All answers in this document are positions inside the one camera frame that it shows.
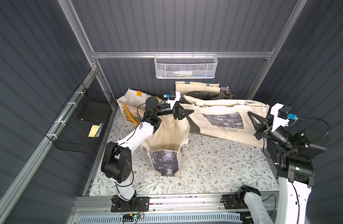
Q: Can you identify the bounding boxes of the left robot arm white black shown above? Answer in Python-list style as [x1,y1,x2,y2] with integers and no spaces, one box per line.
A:
[100,92,194,208]

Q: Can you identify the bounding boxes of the small green circuit board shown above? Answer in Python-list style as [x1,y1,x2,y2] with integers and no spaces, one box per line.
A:
[122,213,140,223]

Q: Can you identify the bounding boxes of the floral table mat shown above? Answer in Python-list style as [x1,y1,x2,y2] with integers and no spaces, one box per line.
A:
[89,105,280,197]

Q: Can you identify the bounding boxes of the yellow pen holder cup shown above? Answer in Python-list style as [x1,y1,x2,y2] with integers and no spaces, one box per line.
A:
[220,86,234,99]

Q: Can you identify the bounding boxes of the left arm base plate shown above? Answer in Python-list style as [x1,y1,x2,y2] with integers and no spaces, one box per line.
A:
[110,195,150,213]

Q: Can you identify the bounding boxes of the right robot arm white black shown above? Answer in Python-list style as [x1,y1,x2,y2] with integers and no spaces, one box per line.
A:
[248,106,329,224]

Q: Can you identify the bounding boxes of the cream canvas bag painting print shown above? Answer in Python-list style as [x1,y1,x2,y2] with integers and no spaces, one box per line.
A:
[181,95,270,147]

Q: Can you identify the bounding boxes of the olive green tote bag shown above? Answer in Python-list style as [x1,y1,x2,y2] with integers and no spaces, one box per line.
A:
[186,91,224,134]

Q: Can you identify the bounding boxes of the yellow sticky note pad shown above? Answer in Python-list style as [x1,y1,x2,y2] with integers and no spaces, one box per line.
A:
[88,125,100,138]

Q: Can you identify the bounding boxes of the white wire mesh basket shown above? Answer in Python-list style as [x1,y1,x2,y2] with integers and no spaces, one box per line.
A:
[154,54,218,79]

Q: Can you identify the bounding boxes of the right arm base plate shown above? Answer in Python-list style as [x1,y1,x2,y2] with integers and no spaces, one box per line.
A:
[221,193,243,210]

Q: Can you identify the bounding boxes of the black wire wall basket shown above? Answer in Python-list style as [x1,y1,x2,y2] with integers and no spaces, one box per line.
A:
[46,85,113,154]

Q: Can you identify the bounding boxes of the cream canvas bag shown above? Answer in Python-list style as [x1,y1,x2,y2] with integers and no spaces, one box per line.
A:
[141,115,190,177]

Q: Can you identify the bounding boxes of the white tote bag yellow handles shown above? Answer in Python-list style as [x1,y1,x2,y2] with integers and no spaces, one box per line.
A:
[117,89,151,125]

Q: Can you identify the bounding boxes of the cream tote bag black lettering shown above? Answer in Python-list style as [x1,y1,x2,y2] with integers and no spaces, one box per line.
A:
[175,81,221,96]

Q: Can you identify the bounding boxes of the white bottle in basket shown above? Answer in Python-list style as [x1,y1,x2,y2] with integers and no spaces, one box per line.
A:
[173,71,193,76]

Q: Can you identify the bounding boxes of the black notebook in basket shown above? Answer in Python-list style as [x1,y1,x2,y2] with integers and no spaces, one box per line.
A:
[78,101,110,123]

